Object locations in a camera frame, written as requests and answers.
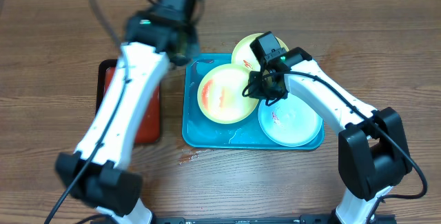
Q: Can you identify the light blue plate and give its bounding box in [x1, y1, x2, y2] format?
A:
[258, 94, 325, 150]

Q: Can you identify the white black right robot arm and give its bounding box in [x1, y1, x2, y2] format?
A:
[243, 43, 416, 223]

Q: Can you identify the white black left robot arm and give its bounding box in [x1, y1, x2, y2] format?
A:
[45, 6, 199, 223]

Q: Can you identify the black tray with red liquid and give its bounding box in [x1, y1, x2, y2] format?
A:
[95, 59, 161, 145]

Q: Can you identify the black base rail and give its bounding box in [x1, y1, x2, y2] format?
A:
[78, 214, 397, 224]

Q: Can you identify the teal plastic serving tray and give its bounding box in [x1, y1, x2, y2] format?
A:
[182, 53, 325, 151]

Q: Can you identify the green plate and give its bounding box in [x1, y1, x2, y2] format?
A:
[196, 63, 259, 124]
[231, 32, 290, 72]

